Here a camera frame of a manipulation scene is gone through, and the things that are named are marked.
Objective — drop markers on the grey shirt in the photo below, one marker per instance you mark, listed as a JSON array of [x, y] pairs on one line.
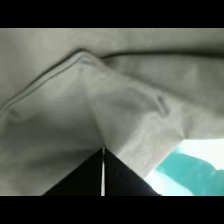
[[100, 100]]

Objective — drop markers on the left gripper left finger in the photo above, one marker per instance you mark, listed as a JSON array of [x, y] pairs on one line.
[[81, 180]]

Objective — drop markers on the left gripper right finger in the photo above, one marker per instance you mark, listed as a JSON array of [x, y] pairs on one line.
[[125, 181]]

